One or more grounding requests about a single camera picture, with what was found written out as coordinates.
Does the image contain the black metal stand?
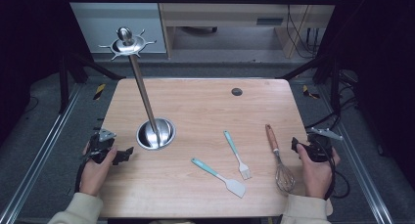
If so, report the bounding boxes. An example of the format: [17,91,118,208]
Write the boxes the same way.
[277,52,344,115]
[58,51,126,114]

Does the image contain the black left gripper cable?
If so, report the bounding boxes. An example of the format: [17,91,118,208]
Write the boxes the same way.
[73,159,87,194]

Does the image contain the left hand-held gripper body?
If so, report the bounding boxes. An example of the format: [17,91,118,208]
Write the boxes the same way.
[85,128,117,164]

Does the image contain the black floor cable loop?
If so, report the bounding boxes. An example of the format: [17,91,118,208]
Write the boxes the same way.
[331,169,351,200]

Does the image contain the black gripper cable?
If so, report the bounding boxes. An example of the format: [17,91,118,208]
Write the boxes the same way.
[312,139,338,201]
[73,159,87,194]

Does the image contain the aluminium floor rail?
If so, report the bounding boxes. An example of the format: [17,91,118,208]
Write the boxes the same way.
[317,85,394,224]
[0,83,84,224]

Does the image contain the dark curtain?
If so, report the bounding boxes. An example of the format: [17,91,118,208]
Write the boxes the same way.
[314,0,415,183]
[0,0,94,147]

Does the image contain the black floor cables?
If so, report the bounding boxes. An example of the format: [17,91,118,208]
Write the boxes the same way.
[304,68,360,130]

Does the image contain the steel utensil rack with hooks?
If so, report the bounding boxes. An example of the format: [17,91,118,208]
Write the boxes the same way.
[98,26,177,152]

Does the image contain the whisk with wooden handle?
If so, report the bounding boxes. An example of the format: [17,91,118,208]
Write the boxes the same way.
[264,123,297,195]

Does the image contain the white cabinet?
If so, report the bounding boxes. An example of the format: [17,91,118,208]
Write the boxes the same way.
[63,0,167,55]

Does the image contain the teal handled silicone spatula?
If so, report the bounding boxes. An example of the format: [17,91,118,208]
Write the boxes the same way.
[190,157,247,200]

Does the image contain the black hanging cables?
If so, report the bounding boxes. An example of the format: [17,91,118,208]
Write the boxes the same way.
[285,0,319,60]

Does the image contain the person's left hand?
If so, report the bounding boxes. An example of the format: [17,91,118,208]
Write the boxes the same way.
[78,142,117,198]

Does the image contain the person's right hand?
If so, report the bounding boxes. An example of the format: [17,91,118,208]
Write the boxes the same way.
[296,143,342,200]

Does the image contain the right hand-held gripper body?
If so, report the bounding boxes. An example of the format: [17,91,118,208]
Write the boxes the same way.
[298,126,345,163]

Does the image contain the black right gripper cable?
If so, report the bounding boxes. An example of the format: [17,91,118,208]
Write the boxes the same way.
[312,139,338,201]

